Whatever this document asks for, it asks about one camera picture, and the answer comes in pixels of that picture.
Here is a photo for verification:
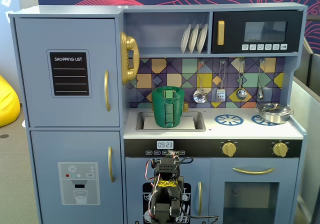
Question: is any green printed container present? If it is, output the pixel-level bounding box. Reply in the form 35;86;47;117
151;93;186;129

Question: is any metal skimmer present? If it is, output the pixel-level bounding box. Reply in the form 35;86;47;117
192;60;209;104

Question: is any grey toy sink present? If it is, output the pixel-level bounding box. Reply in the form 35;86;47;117
136;110;207;132

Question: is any metal slotted spatula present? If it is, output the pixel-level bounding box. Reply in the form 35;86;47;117
216;59;227;103

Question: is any white toy plate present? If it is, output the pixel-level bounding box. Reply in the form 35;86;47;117
180;23;192;54
188;23;200;54
196;23;209;54

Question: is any gold toy telephone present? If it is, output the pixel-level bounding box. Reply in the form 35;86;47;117
119;31;140;86

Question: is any blue dishwasher door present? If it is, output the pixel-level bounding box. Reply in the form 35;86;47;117
124;157;212;224

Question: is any metal ladle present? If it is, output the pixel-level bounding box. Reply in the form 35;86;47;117
236;58;248;101

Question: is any gold stove knob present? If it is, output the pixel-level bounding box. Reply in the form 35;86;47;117
272;141;289;158
221;141;238;157

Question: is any black shopping list board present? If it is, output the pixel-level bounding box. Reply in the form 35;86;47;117
46;49;93;99

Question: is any black toy microwave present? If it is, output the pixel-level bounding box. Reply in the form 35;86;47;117
211;10;303;54

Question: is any metal spoon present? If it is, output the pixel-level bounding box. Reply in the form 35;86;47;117
257;58;266;101

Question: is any steel toy pot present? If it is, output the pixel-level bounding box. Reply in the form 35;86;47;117
254;102;295;125

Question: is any blue fridge door with dispenser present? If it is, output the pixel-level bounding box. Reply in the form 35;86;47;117
30;130;123;224

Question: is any blue toy kitchen unit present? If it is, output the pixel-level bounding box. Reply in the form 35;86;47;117
8;2;308;224

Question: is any large blue fridge door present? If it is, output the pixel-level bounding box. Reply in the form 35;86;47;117
14;17;121;128

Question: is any blue oven door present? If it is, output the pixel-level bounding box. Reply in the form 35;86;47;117
210;158;300;224

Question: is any grey office partition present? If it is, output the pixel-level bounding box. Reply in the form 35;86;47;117
289;80;320;224

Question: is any yellow beanbag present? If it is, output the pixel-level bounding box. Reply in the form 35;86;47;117
0;75;21;128

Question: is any small camera circuit board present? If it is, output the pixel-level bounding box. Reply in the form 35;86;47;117
163;149;181;158

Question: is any short gold fridge handle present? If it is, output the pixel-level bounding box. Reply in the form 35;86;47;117
103;70;111;112

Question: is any long gold fridge handle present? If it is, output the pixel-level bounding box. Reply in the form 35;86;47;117
107;146;115;183

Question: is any gold microwave handle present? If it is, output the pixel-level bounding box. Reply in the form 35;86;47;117
216;20;225;46

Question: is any gold dishwasher handle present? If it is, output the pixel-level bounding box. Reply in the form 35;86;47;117
197;181;203;216

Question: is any gold oven handle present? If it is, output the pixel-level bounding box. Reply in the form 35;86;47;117
232;167;275;175

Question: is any black cable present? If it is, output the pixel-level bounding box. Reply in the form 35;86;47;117
174;156;221;224

